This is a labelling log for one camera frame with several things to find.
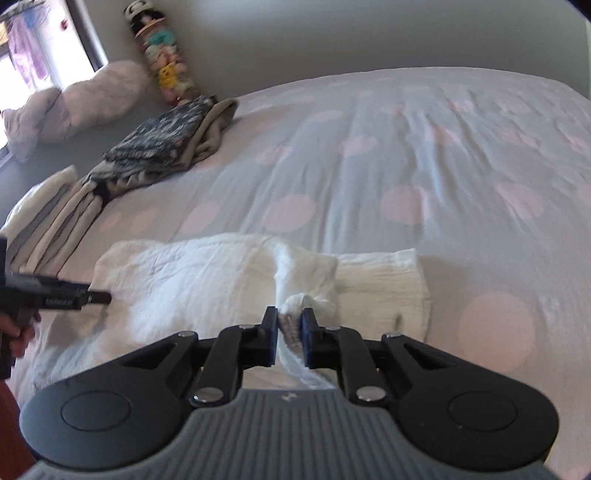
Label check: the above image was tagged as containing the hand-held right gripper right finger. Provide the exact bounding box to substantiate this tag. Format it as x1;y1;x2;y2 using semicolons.
301;308;462;407

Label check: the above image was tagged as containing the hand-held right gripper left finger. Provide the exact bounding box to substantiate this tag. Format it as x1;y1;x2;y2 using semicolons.
121;306;279;408

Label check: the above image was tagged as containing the white crinkled garment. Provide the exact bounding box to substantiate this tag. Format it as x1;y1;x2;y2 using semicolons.
9;233;433;395
0;165;80;243

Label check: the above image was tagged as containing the person's left forearm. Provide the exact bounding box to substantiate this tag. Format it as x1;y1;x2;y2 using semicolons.
0;379;37;480

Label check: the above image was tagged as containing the person's left hand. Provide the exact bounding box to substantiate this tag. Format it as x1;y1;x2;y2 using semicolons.
0;314;42;357

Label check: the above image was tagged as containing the folded pale grey garment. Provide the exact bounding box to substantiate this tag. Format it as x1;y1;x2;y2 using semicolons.
8;180;108;274

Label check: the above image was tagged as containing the folded white crinkled garment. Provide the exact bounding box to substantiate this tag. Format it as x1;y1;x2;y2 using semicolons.
0;165;80;243

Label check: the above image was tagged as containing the folded dark floral garment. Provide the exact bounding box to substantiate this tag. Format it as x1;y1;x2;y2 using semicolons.
102;95;217;165

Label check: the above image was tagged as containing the polka dot bed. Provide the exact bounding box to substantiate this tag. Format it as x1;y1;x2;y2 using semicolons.
9;67;591;480

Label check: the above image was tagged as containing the pink polka dot duvet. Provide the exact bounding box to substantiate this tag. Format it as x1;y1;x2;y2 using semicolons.
1;59;149;163

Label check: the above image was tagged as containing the folded beige garment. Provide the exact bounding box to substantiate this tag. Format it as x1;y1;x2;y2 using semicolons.
87;98;239;197

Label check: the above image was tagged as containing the hanging purple garment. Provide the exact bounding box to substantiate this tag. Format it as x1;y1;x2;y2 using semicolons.
6;11;51;90

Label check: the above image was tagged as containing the clear tube of plush toys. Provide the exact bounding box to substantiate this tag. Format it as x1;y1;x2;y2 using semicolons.
127;18;200;106

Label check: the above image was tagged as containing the panda plush toy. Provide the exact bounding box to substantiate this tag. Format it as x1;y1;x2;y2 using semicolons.
123;0;169;28

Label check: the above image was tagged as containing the dark window frame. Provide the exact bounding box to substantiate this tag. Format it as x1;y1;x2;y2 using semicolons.
65;0;110;72

